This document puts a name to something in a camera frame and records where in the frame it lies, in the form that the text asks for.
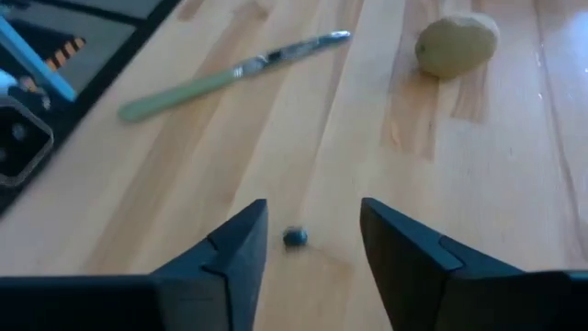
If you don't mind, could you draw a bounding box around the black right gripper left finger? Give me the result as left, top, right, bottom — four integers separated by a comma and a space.
0, 198, 269, 331

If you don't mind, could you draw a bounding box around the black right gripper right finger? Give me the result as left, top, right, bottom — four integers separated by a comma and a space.
359, 197, 588, 331

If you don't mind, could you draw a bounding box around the dark blueberry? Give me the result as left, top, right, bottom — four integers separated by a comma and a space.
282, 225, 310, 249

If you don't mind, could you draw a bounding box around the green-brown kiwi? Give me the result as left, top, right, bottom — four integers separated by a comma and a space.
414, 12, 501, 79

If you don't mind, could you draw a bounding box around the orange black striped tape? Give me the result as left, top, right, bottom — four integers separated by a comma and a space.
44, 36, 87, 73

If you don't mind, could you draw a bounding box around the blue bar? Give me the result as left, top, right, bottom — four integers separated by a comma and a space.
0, 16, 78, 103

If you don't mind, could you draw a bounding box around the knife with green handle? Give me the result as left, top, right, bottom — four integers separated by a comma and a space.
117, 29, 353, 123

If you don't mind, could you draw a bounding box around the black square camera box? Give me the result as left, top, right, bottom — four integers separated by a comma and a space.
0, 97, 55, 188

